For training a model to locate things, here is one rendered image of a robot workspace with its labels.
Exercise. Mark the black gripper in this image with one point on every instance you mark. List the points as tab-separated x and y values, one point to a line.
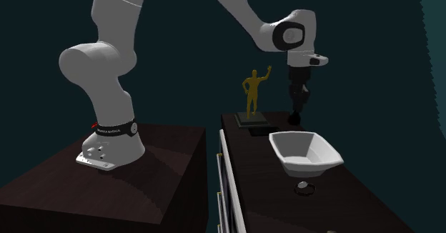
299	77

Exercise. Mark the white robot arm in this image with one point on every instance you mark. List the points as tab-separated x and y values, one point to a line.
108	68

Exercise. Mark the gold human figure trophy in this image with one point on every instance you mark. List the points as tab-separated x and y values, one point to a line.
253	96

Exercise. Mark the white angular bowl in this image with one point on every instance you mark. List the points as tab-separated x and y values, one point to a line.
306	154

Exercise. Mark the dark wood chest of drawers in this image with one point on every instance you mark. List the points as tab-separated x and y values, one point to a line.
278	197

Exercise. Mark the dark wood robot stand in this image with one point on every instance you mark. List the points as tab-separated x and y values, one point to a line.
115	190

